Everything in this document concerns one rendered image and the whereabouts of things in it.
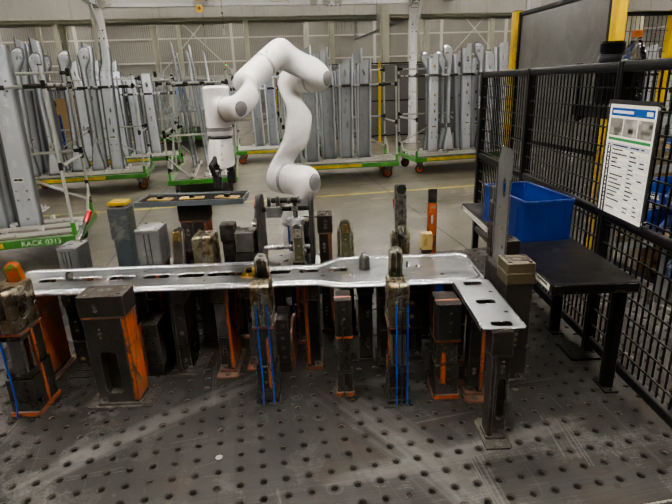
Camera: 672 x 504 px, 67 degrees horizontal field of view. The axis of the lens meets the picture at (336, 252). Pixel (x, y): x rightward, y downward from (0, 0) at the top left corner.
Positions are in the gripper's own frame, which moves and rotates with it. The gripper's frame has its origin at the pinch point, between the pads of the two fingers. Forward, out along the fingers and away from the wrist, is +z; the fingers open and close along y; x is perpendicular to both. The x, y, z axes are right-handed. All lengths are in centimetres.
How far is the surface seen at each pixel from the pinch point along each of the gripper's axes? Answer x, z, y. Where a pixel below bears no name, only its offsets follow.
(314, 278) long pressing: 41, 21, 27
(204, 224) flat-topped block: -6.9, 13.8, 5.1
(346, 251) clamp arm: 44.3, 20.1, 5.2
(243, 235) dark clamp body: 12.6, 14.1, 13.6
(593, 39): 138, -51, -208
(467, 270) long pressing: 82, 21, 12
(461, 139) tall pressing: 21, 71, -793
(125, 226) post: -32.9, 13.5, 13.7
